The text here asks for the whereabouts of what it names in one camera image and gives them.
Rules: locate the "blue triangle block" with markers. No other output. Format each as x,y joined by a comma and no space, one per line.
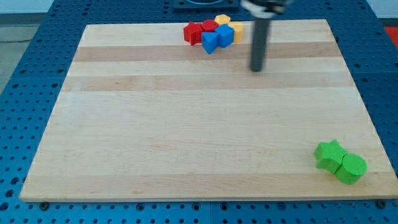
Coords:
209,41

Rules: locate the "red cylinder block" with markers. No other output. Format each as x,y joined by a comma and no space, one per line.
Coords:
209,26

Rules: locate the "yellow hexagon block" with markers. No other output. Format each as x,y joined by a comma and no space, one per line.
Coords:
222,19

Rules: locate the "green star block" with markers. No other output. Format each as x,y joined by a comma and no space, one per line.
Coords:
329,155

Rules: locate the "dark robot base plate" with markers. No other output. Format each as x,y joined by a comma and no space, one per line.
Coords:
184,5

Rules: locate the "green cylinder block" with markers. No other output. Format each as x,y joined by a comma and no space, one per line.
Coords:
352,168

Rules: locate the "wooden board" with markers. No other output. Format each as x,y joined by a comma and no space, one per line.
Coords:
144,116

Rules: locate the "red star block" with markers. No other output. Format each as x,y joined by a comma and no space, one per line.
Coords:
192,33

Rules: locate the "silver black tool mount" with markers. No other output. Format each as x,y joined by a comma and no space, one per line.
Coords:
265,8

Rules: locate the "blue cube block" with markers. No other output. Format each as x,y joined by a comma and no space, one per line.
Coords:
225,35

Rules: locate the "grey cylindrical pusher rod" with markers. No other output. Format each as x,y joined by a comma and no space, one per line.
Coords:
259,43

